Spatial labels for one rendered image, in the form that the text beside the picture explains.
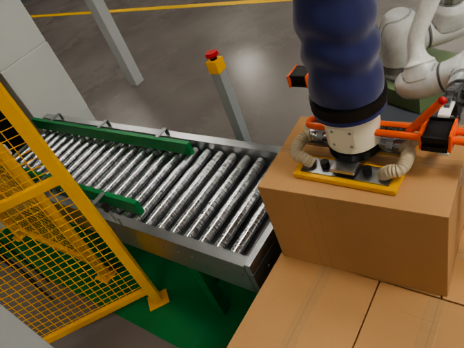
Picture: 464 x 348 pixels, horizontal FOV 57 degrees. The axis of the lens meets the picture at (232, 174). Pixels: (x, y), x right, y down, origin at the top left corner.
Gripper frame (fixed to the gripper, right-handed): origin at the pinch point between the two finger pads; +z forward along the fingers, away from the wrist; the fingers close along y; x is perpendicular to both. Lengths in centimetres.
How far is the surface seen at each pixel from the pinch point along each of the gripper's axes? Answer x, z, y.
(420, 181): 4.7, 6.9, 13.1
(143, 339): 132, 65, 108
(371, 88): 16.9, 5.4, -18.0
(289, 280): 47, 31, 53
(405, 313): 5, 29, 53
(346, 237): 25.1, 20.2, 31.9
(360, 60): 18.1, 7.0, -27.4
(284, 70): 179, -195, 107
